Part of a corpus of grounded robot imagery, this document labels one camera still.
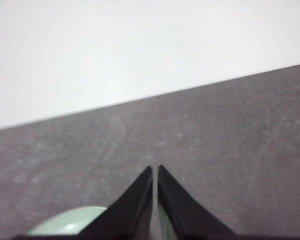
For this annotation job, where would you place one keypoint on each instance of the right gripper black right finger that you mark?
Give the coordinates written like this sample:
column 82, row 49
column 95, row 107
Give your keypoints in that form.
column 185, row 215

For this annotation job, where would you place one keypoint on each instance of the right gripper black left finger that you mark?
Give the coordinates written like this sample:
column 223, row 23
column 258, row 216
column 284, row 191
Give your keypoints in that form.
column 130, row 215

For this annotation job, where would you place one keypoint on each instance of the green plate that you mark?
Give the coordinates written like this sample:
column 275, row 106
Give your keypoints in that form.
column 65, row 222

